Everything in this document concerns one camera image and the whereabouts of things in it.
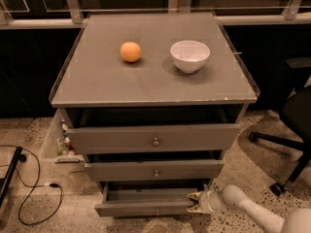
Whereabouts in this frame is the clear plastic storage bin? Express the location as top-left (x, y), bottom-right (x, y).
top-left (39, 111), bottom-right (84, 164)

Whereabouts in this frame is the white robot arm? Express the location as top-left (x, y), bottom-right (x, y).
top-left (187, 184), bottom-right (311, 233)

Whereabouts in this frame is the black cable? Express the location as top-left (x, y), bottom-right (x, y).
top-left (0, 145), bottom-right (64, 226)

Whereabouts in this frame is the grey bottom drawer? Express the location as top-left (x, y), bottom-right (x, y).
top-left (95, 180), bottom-right (209, 217)

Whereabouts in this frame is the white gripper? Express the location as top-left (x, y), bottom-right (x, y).
top-left (187, 191), bottom-right (215, 214)

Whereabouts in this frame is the orange ball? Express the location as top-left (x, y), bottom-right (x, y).
top-left (120, 42), bottom-right (142, 63)

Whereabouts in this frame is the white bowl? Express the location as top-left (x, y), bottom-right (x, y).
top-left (170, 40), bottom-right (211, 74)

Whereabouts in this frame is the grey drawer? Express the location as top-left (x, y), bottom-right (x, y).
top-left (85, 150), bottom-right (225, 182)
top-left (95, 180), bottom-right (209, 217)
top-left (60, 106), bottom-right (240, 154)

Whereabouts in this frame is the grey top drawer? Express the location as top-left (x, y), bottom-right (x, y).
top-left (60, 106), bottom-right (240, 154)

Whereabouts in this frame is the black office chair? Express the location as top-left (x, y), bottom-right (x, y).
top-left (248, 56), bottom-right (311, 197)

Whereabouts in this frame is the grey middle drawer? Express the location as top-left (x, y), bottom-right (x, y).
top-left (85, 150), bottom-right (225, 182)

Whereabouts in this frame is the black flat device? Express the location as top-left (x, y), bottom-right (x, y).
top-left (0, 147), bottom-right (22, 207)

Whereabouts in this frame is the metal window railing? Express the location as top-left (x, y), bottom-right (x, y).
top-left (0, 0), bottom-right (311, 29)

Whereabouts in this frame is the grey drawer cabinet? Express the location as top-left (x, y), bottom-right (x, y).
top-left (49, 12), bottom-right (261, 192)

